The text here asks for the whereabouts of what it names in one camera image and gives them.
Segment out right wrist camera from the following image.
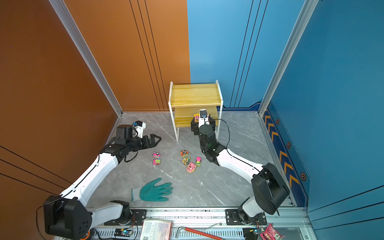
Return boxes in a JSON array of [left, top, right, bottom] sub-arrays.
[[199, 109, 210, 127]]

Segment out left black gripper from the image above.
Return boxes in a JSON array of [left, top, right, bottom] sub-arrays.
[[126, 134, 161, 154]]

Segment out plastic bag with papers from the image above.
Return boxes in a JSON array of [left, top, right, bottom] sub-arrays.
[[140, 219, 173, 240]]

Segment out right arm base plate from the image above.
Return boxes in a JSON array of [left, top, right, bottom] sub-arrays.
[[225, 209, 267, 226]]

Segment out pink green toy vehicle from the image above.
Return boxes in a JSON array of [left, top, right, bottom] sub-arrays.
[[196, 157, 201, 167]]

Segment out pink yellow flower toy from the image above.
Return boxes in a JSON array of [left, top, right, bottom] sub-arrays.
[[193, 114, 200, 124]]

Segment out red handled hex wrench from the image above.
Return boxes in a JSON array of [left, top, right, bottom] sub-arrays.
[[175, 227, 224, 240]]

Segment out pink snack packet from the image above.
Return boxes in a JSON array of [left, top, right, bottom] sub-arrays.
[[260, 224, 284, 240]]

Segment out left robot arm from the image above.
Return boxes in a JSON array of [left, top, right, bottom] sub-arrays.
[[43, 121, 162, 240]]

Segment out orange toy car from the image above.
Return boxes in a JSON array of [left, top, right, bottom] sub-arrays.
[[180, 150, 189, 158]]

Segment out green rubber work glove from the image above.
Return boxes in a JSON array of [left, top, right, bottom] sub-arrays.
[[132, 178, 173, 202]]

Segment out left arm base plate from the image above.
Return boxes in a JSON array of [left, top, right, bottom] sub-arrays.
[[104, 209, 147, 227]]

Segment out green circuit board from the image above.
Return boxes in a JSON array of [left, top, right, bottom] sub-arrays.
[[114, 228, 133, 238]]

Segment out small board right edge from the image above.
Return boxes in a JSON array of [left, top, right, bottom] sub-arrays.
[[243, 228, 260, 240]]

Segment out pink green toy car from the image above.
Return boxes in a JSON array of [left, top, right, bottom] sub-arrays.
[[153, 159, 161, 165]]

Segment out orange tape measure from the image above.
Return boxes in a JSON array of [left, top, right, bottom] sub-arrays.
[[81, 231, 91, 240]]

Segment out pink bear toy yellow base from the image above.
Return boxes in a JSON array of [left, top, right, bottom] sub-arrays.
[[186, 163, 197, 173]]

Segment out pink toy car upper left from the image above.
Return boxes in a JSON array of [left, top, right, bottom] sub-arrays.
[[153, 153, 161, 159]]

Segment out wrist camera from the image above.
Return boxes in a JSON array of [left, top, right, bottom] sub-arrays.
[[199, 109, 210, 127], [133, 121, 146, 138]]

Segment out green orange toy truck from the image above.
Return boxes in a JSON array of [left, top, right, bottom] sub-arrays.
[[182, 157, 191, 166]]

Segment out yellow wooden two-tier shelf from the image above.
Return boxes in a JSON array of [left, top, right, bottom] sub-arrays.
[[168, 80, 224, 141]]

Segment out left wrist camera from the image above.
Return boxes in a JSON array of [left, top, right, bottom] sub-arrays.
[[133, 121, 146, 138]]

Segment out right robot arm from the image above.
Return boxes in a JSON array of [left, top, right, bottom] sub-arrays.
[[191, 109, 290, 225]]

